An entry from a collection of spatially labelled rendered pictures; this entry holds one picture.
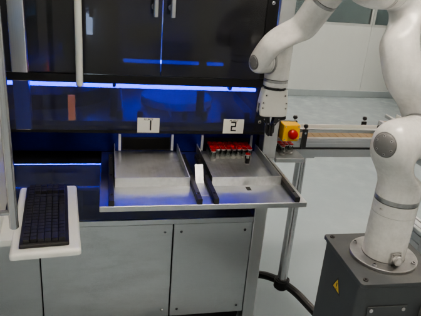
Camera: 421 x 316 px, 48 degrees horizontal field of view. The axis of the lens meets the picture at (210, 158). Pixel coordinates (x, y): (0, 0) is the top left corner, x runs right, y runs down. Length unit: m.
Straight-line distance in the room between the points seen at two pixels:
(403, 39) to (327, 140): 0.97
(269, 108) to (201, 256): 0.81
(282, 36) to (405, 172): 0.56
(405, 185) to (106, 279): 1.35
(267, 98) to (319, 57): 5.46
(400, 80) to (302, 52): 5.67
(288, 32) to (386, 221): 0.63
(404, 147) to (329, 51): 5.92
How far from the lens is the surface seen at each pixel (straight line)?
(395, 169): 1.29
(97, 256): 2.11
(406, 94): 1.34
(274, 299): 2.65
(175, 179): 1.66
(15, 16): 1.80
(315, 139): 2.18
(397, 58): 1.31
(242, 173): 1.82
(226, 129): 1.91
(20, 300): 2.26
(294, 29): 1.53
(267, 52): 1.52
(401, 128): 1.26
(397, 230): 1.40
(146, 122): 1.85
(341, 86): 7.33
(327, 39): 7.08
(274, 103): 1.65
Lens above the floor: 1.60
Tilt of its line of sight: 22 degrees down
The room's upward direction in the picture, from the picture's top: 5 degrees clockwise
